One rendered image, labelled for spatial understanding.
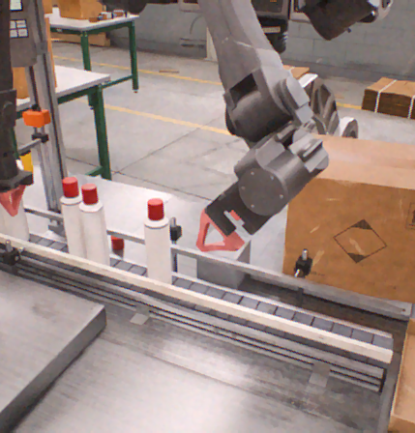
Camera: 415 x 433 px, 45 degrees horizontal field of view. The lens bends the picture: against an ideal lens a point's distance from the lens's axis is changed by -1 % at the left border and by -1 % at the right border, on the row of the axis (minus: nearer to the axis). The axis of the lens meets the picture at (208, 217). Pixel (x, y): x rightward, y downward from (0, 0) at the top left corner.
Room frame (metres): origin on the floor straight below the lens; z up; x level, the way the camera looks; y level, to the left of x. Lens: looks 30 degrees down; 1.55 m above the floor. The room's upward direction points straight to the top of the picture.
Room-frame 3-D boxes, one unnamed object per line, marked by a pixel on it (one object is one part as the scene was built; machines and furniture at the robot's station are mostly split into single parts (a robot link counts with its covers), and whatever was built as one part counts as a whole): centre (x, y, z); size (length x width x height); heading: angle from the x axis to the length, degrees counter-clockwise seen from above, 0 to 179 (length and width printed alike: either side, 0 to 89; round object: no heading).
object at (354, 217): (1.00, -0.34, 0.99); 0.30 x 0.24 x 0.27; 72
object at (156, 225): (0.87, 0.11, 0.98); 0.05 x 0.05 x 0.20
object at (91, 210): (0.94, 0.25, 0.98); 0.05 x 0.05 x 0.20
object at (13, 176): (0.95, 0.43, 1.12); 0.10 x 0.07 x 0.07; 64
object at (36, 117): (1.07, 0.40, 1.05); 0.10 x 0.04 x 0.33; 155
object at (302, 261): (0.82, -0.18, 0.91); 0.07 x 0.03 x 0.16; 155
